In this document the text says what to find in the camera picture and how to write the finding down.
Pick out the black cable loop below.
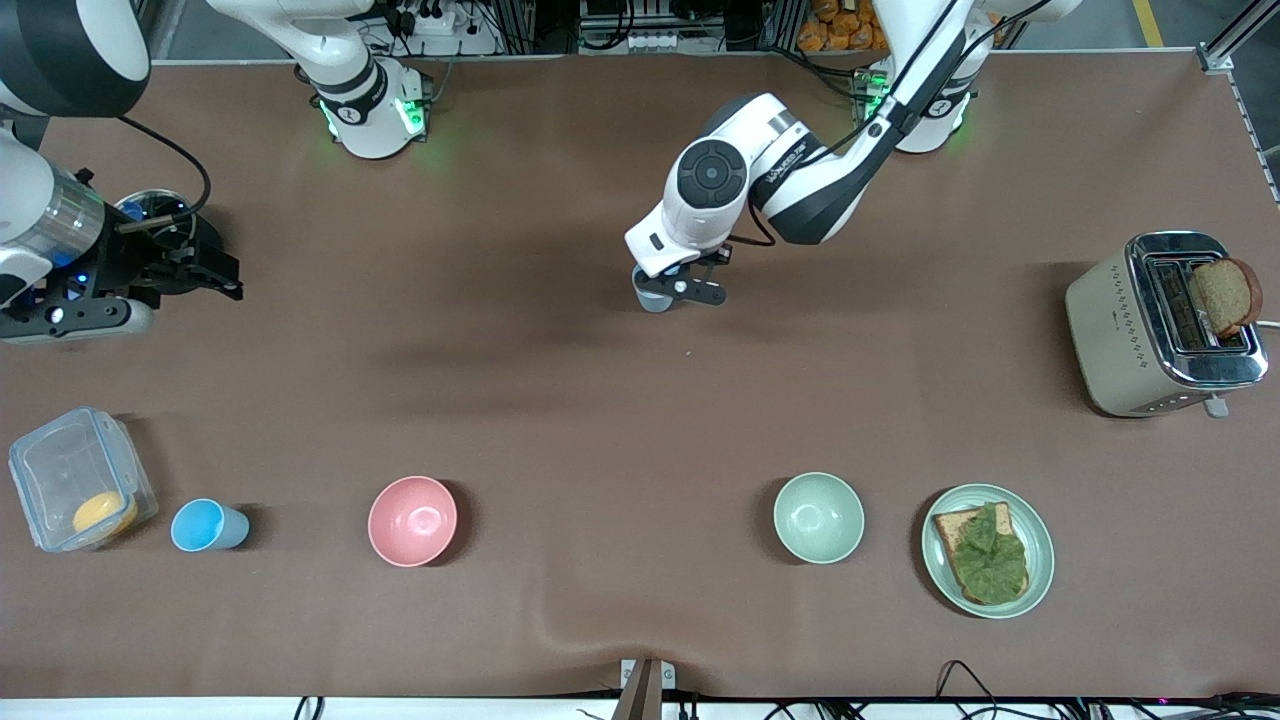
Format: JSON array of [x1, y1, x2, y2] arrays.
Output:
[[934, 659, 1003, 703]]

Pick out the black pot with blue handle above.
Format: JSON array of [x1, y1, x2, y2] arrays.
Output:
[[113, 189, 229, 293]]

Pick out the yellow round food piece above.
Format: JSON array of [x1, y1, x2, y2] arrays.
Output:
[[72, 490, 139, 536]]

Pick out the brown bread slice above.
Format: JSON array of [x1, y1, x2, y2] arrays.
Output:
[[1187, 257, 1265, 340]]

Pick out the pale green plate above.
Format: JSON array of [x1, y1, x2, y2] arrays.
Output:
[[921, 484, 1056, 620]]

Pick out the green lettuce leaf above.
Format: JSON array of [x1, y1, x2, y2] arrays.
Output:
[[950, 503, 1029, 604]]

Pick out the aluminium frame profile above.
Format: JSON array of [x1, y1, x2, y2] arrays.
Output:
[[1197, 5, 1280, 75]]

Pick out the blue plastic cup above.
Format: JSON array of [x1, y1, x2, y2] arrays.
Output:
[[632, 265, 675, 314], [170, 498, 251, 553]]

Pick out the brown toast slice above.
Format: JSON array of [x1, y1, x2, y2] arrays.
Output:
[[932, 502, 1031, 607]]

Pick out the pale green bowl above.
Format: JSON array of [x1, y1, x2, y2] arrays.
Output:
[[773, 472, 866, 565]]

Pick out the orange snack packets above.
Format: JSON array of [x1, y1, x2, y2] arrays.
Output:
[[797, 0, 891, 54]]

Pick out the beige chrome toaster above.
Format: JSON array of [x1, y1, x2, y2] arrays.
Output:
[[1064, 231, 1272, 420]]

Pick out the metal table edge bracket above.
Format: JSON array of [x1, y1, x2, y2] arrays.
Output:
[[619, 657, 677, 720]]

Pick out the white power strip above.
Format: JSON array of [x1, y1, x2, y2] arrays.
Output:
[[398, 0, 457, 37]]

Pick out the pink bowl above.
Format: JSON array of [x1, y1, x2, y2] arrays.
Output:
[[367, 475, 459, 568]]

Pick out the clear plastic food container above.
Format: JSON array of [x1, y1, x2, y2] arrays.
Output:
[[8, 406, 159, 553]]

